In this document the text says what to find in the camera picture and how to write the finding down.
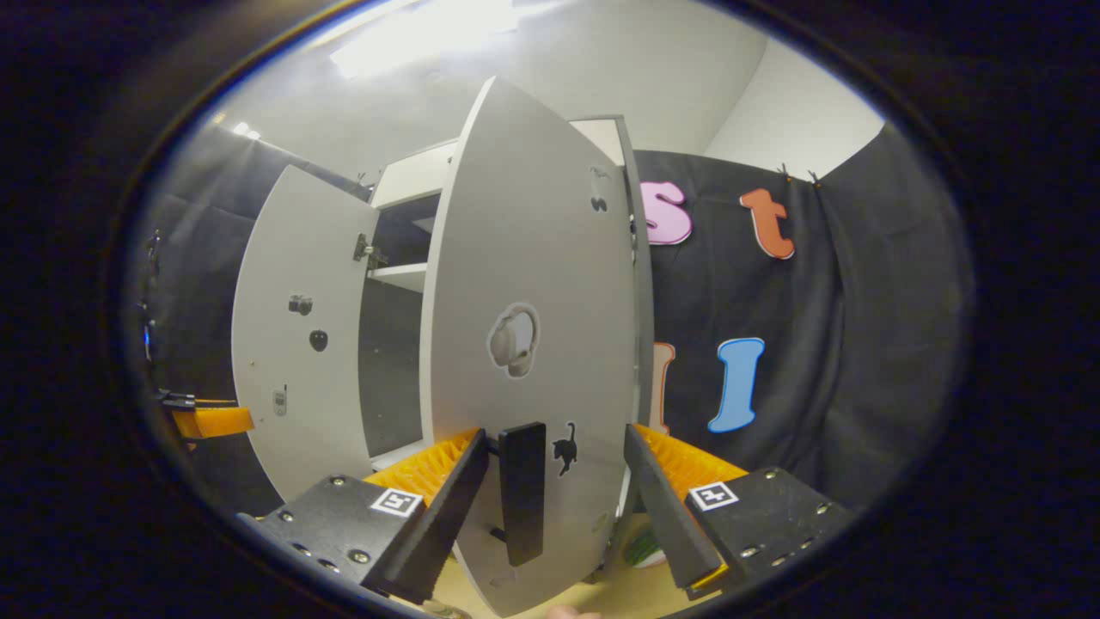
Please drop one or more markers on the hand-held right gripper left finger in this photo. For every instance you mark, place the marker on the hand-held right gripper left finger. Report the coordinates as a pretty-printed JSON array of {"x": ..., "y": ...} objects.
[{"x": 443, "y": 516}]

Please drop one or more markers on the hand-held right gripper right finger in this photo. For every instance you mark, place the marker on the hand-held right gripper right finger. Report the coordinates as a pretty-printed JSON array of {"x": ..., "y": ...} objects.
[{"x": 675, "y": 516}]

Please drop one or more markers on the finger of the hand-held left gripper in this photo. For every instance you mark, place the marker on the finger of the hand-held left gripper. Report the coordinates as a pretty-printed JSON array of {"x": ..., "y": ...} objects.
[{"x": 215, "y": 421}]

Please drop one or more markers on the white and grey cabinet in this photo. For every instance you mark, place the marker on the white and grey cabinet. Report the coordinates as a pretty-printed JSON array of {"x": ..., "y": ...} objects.
[{"x": 391, "y": 361}]

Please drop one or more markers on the white cabinet door camera sticker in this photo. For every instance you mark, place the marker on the white cabinet door camera sticker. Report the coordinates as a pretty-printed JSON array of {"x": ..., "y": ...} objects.
[{"x": 292, "y": 258}]

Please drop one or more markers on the white cabinet door cat sticker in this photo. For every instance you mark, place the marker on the white cabinet door cat sticker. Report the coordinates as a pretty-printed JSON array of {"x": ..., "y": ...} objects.
[{"x": 533, "y": 258}]

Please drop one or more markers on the white cabinet shelf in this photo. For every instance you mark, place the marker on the white cabinet shelf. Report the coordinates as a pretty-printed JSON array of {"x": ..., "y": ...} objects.
[
  {"x": 400, "y": 277},
  {"x": 397, "y": 456}
]

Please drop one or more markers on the metal door hinge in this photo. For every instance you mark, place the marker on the metal door hinge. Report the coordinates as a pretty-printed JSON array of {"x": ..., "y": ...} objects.
[{"x": 368, "y": 249}]

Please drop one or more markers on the black backdrop cloth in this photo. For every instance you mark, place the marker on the black backdrop cloth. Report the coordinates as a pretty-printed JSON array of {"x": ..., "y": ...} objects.
[{"x": 859, "y": 344}]

